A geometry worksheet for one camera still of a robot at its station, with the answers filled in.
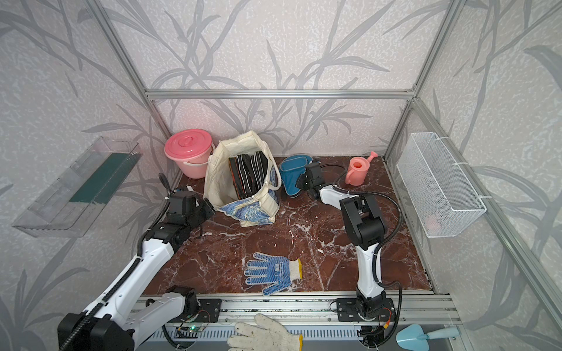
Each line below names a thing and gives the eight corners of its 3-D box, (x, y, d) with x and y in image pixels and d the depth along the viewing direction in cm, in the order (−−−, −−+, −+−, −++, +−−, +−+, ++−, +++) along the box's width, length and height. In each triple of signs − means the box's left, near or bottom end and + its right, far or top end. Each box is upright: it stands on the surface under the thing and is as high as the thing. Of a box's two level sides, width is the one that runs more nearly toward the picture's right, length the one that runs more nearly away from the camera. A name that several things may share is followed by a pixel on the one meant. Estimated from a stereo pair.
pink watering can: (342, 181, 112) (346, 166, 103) (354, 161, 121) (359, 146, 113) (360, 189, 109) (365, 174, 100) (371, 167, 118) (377, 152, 110)
